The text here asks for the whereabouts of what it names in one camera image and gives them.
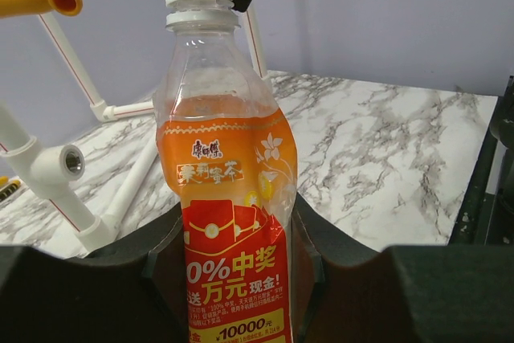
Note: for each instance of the yellow handled pliers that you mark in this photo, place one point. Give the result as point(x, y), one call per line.
point(8, 187)

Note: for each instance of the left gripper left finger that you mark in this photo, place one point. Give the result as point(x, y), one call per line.
point(132, 290)

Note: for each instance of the white PVC pipe frame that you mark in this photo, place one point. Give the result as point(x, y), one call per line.
point(48, 172)

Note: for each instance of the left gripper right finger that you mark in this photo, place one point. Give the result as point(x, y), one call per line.
point(343, 291)

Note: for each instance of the orange label tea bottle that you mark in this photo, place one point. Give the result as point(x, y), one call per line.
point(228, 152)

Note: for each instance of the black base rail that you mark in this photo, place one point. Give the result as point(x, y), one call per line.
point(486, 214)

